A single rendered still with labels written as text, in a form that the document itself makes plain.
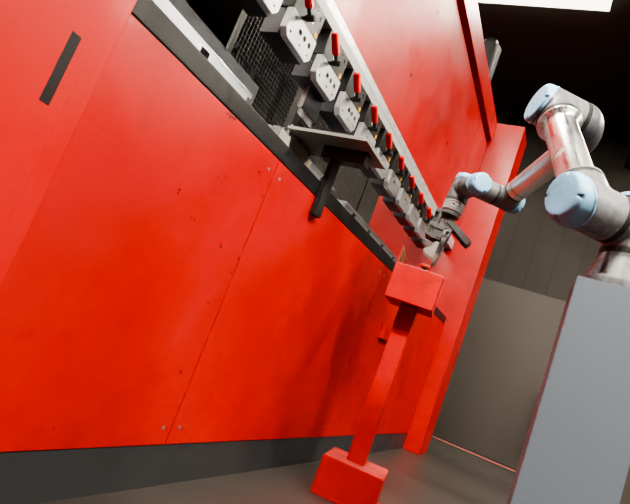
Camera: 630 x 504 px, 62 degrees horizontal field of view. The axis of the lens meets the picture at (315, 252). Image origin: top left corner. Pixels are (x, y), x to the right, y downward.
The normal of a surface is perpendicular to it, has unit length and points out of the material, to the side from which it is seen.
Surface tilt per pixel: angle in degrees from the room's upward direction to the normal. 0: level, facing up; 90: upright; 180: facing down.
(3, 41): 90
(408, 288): 90
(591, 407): 90
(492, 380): 90
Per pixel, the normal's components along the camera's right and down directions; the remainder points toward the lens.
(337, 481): -0.22, -0.24
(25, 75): 0.85, 0.25
